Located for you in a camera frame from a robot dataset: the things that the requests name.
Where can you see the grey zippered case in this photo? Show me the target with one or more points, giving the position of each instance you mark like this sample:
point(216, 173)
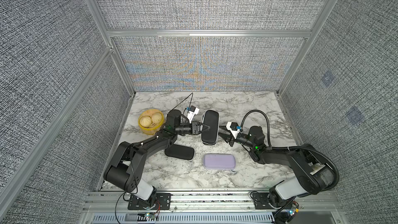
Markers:
point(180, 152)

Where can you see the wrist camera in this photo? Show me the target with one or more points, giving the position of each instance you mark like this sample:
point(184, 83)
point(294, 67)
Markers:
point(192, 111)
point(234, 128)

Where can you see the aluminium front rail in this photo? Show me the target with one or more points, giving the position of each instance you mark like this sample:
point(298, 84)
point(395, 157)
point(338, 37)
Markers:
point(209, 200)

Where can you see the yellow bamboo steamer basket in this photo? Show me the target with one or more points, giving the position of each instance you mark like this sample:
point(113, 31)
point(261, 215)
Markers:
point(153, 128)

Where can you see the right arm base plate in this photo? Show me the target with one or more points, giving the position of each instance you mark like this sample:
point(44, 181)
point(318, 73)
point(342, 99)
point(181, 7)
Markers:
point(261, 200)

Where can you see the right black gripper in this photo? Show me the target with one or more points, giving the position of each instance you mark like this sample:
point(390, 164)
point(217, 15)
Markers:
point(228, 139)

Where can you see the right steamed bun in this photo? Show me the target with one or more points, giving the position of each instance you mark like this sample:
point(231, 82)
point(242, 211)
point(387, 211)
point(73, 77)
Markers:
point(157, 118)

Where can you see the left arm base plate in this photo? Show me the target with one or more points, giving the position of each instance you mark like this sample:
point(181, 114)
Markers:
point(157, 202)

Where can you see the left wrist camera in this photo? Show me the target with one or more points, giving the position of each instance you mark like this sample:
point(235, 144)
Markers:
point(192, 111)

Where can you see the grey case back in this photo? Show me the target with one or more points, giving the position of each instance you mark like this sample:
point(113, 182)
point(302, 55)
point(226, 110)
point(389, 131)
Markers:
point(211, 118)

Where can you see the white vented cable tray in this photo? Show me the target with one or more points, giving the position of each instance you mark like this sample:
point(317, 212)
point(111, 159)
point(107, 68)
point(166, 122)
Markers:
point(185, 218)

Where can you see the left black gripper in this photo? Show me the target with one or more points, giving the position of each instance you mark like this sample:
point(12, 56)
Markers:
point(194, 128)

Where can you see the steamed bun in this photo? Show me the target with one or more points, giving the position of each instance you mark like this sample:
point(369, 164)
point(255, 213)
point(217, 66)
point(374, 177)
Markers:
point(157, 118)
point(145, 121)

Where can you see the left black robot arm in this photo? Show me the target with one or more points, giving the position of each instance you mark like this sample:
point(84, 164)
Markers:
point(126, 167)

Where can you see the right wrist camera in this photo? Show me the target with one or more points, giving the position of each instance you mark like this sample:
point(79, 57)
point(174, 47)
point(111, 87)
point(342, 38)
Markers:
point(234, 128)

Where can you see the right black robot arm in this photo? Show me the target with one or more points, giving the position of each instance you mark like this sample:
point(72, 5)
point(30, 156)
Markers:
point(313, 171)

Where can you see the left steamed bun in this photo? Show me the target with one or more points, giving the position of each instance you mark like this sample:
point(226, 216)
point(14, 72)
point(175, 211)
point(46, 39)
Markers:
point(145, 121)

